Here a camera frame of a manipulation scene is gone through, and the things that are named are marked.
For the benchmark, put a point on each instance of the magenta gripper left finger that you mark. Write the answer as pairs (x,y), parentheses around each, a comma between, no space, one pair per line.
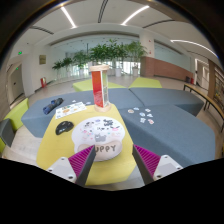
(75,168)

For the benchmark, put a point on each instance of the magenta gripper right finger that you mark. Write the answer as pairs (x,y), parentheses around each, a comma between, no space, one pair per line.
(153,167)

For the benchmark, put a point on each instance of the white round puppy mouse pad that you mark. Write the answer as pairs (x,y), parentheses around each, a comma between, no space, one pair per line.
(105,133)

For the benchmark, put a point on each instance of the yellow-green table mat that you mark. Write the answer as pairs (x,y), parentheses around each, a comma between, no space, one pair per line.
(55,146)

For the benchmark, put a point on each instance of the grey modular sofa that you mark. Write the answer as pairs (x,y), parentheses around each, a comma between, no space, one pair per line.
(162,121)

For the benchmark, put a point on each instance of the white printed sticker sheet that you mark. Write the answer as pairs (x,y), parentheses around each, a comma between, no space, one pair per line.
(69,109)

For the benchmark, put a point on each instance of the dark blue folded cloth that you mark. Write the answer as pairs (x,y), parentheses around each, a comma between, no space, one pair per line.
(54,103)

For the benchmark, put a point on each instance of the lime green sofa seat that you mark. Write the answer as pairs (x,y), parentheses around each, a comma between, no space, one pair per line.
(16,114)

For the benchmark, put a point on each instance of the red orange sand timer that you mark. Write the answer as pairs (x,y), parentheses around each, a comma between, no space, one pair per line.
(100,87)

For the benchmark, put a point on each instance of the red fire extinguisher box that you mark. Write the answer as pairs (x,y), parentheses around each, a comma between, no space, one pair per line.
(43,82)

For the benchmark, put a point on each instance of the green potted plants row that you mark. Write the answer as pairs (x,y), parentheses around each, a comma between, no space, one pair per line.
(104,53)

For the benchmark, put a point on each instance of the wooden bench with black frame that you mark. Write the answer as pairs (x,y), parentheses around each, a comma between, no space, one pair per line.
(208,101)

